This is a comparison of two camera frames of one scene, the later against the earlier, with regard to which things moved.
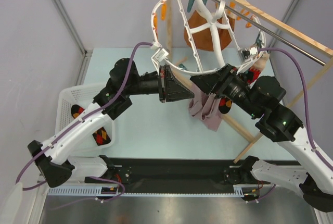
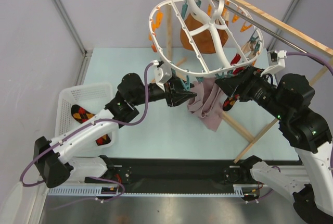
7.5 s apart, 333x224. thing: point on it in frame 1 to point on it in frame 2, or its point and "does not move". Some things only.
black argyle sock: [100, 135] does not move
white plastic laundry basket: [82, 95] does not move
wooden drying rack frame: [313, 43] does not move
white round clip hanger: [153, 36] to [204, 34]
